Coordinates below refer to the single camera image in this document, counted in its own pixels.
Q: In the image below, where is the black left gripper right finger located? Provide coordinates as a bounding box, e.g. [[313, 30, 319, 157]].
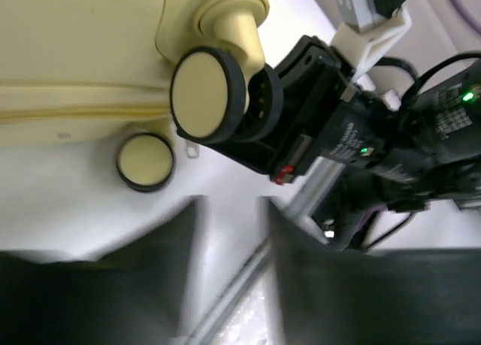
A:
[[263, 198, 480, 344]]

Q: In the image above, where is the yellow hard-shell suitcase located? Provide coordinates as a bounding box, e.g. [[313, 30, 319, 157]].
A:
[[1, 0, 283, 192]]

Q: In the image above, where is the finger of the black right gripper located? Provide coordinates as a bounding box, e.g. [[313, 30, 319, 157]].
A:
[[176, 62, 284, 172]]

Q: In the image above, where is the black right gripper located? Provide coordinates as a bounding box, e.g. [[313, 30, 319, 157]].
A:
[[265, 35, 480, 212]]

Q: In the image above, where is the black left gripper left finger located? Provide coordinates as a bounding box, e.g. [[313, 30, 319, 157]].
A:
[[1, 195, 204, 344]]

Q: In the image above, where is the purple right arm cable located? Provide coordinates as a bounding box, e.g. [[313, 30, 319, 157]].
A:
[[439, 0, 481, 41]]

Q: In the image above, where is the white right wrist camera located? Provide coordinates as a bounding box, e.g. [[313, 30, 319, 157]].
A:
[[330, 0, 412, 81]]

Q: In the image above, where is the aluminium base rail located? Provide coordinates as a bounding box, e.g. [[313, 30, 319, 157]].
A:
[[184, 159, 345, 344]]

